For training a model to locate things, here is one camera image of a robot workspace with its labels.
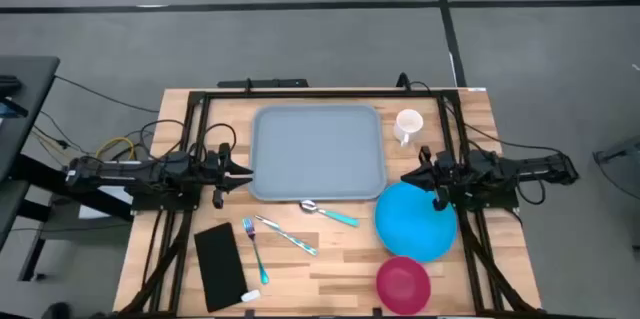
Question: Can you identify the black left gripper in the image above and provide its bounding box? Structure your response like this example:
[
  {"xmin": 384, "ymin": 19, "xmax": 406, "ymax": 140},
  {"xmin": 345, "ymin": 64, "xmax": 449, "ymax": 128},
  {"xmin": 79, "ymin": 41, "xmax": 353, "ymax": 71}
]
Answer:
[{"xmin": 205, "ymin": 142, "xmax": 254, "ymax": 210}]

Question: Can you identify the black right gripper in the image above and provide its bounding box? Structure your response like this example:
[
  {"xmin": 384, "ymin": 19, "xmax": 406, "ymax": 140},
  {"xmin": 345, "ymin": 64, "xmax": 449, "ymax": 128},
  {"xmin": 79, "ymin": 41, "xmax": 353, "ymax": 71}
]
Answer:
[{"xmin": 401, "ymin": 146, "xmax": 457, "ymax": 212}]

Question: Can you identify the iridescent fork teal handle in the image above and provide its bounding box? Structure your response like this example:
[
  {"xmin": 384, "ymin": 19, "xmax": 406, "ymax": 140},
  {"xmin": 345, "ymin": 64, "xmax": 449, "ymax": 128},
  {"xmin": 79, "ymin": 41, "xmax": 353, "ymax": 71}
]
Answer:
[{"xmin": 242, "ymin": 216, "xmax": 271, "ymax": 286}]

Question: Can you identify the blue plate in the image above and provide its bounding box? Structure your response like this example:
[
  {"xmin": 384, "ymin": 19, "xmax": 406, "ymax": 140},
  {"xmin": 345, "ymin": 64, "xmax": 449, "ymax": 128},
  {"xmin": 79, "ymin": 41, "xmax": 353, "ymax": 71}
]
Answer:
[{"xmin": 374, "ymin": 181, "xmax": 459, "ymax": 264}]

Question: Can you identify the white mug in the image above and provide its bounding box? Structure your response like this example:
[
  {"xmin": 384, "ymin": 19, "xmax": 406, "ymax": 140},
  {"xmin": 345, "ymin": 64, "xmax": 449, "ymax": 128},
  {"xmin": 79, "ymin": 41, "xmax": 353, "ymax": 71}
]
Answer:
[{"xmin": 392, "ymin": 108, "xmax": 425, "ymax": 148}]

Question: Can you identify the silver knife striped handle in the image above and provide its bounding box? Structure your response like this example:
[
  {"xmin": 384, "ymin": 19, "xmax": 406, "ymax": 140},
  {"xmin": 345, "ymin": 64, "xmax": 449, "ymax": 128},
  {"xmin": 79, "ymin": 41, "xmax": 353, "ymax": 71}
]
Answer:
[{"xmin": 254, "ymin": 214, "xmax": 320, "ymax": 257}]

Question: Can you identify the black cloth napkin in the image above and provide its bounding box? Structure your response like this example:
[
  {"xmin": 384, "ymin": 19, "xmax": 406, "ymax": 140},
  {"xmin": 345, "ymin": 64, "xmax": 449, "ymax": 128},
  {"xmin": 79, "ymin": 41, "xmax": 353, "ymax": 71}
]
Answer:
[{"xmin": 193, "ymin": 222, "xmax": 250, "ymax": 314}]

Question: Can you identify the spoon with teal handle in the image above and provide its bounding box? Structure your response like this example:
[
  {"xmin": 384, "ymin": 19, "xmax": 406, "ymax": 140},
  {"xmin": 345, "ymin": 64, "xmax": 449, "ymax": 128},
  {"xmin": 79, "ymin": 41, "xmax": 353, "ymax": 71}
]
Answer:
[{"xmin": 299, "ymin": 199, "xmax": 361, "ymax": 228}]

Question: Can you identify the pink bowl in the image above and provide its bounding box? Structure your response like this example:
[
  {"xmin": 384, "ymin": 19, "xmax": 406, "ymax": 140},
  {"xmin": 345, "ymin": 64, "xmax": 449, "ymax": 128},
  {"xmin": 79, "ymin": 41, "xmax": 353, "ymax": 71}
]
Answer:
[{"xmin": 375, "ymin": 255, "xmax": 432, "ymax": 316}]

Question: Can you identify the grey plastic tray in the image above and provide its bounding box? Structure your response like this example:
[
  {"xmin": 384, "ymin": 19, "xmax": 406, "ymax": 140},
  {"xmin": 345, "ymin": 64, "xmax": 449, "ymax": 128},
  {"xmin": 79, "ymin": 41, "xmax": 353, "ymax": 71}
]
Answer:
[{"xmin": 248, "ymin": 103, "xmax": 389, "ymax": 203}]

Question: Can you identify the black power strip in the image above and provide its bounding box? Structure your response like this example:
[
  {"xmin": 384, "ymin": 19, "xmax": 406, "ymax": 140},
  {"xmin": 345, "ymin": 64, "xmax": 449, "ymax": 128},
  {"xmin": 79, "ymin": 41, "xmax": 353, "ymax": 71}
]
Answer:
[{"xmin": 217, "ymin": 77, "xmax": 310, "ymax": 90}]

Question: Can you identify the white paper sheet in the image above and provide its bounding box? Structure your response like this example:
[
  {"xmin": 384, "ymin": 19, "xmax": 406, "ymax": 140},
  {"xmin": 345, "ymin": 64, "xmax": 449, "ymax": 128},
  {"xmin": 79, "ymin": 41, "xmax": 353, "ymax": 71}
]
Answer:
[{"xmin": 78, "ymin": 186, "xmax": 134, "ymax": 221}]

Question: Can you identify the black desk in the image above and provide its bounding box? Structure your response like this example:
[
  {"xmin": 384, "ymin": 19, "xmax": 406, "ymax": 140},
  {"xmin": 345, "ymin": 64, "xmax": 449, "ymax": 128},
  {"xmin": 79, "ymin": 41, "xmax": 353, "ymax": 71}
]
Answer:
[{"xmin": 0, "ymin": 55, "xmax": 134, "ymax": 283}]

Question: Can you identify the black flat device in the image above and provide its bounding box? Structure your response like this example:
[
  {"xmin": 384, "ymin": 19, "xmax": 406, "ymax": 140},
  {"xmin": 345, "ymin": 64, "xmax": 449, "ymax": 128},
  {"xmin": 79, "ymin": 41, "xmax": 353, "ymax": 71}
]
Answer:
[{"xmin": 0, "ymin": 74, "xmax": 29, "ymax": 120}]

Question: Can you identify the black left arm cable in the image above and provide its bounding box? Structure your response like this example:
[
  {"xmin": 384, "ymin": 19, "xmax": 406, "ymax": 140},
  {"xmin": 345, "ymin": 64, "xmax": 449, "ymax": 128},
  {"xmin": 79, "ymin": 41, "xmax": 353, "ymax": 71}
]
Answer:
[{"xmin": 139, "ymin": 118, "xmax": 239, "ymax": 160}]

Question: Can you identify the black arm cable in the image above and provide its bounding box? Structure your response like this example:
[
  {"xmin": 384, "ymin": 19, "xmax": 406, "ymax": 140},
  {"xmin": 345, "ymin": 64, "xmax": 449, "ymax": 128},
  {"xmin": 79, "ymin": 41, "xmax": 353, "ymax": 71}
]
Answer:
[
  {"xmin": 139, "ymin": 118, "xmax": 239, "ymax": 160},
  {"xmin": 516, "ymin": 178, "xmax": 547, "ymax": 206}
]

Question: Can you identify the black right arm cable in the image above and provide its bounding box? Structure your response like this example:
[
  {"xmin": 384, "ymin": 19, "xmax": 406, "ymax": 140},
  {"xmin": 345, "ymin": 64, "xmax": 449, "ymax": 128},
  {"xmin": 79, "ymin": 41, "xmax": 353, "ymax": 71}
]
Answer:
[{"xmin": 516, "ymin": 178, "xmax": 547, "ymax": 206}]

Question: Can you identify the black metal table frame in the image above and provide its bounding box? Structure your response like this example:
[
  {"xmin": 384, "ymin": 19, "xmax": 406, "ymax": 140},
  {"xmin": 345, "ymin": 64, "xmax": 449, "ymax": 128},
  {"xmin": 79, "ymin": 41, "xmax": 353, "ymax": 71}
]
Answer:
[{"xmin": 117, "ymin": 89, "xmax": 539, "ymax": 319}]

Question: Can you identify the yellow cable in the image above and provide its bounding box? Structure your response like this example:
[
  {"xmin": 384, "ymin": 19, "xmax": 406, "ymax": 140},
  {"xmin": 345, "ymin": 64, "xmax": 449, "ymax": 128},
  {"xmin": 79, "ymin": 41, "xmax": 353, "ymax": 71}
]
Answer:
[{"xmin": 94, "ymin": 136, "xmax": 137, "ymax": 161}]

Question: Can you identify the long black floor cable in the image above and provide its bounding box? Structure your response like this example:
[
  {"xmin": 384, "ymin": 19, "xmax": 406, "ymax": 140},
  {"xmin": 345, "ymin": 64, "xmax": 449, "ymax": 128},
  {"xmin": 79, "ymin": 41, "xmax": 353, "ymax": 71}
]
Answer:
[{"xmin": 53, "ymin": 75, "xmax": 161, "ymax": 114}]

